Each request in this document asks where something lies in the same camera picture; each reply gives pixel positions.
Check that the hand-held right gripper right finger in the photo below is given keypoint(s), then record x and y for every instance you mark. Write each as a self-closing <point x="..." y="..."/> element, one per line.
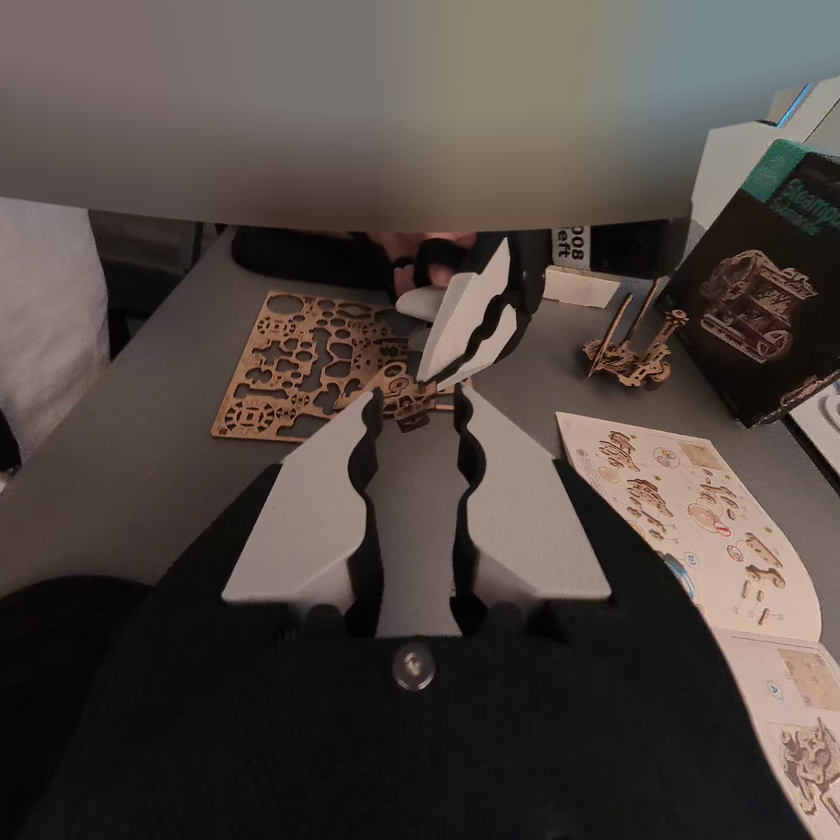
<point x="531" y="525"/>

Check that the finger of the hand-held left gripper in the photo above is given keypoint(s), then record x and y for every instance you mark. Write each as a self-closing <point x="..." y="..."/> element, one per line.
<point x="499" y="341"/>
<point x="459" y="308"/>

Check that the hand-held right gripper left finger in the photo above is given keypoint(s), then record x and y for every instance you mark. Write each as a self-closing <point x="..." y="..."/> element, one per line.
<point x="295" y="525"/>

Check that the small wooden gear assembly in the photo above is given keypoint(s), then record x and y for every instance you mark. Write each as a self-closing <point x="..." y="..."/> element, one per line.
<point x="410" y="410"/>

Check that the laser-cut wooden parts sheet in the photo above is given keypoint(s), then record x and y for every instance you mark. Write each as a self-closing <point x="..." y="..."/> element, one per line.
<point x="275" y="367"/>

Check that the partly built wooden model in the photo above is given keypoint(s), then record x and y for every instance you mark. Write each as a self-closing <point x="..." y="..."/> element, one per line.
<point x="630" y="367"/>

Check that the black model kit box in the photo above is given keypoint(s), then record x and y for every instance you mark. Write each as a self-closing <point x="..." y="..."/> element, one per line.
<point x="761" y="295"/>

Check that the person's left hand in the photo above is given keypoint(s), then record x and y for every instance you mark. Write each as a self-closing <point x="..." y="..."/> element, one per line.
<point x="400" y="246"/>

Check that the white cardboard tray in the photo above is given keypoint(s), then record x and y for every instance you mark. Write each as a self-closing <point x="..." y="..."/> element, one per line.
<point x="584" y="289"/>

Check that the open instruction booklet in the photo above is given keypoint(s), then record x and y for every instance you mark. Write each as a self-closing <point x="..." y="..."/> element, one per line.
<point x="689" y="512"/>

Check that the black wrist rest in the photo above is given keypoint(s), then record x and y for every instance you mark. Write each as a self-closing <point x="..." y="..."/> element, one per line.
<point x="295" y="262"/>

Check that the white desk stand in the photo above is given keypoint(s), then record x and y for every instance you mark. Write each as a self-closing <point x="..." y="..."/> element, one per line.
<point x="820" y="426"/>

